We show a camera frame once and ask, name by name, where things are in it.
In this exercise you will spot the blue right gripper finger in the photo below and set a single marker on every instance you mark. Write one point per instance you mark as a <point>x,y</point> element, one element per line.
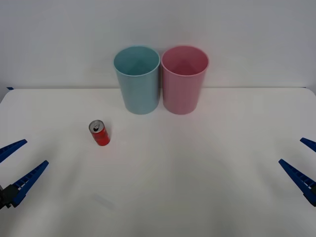
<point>310,143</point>
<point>300,176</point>

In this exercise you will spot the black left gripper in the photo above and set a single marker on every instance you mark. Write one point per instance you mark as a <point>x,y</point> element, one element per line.
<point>3,197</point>

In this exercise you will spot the red drink can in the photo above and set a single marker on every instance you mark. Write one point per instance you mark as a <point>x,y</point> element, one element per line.
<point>101,137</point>

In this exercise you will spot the pink plastic bin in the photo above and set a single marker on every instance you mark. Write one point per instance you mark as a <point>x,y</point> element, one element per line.
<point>182,95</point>

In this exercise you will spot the pale blue plastic bin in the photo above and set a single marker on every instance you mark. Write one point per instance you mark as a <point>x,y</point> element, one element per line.
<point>139,93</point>

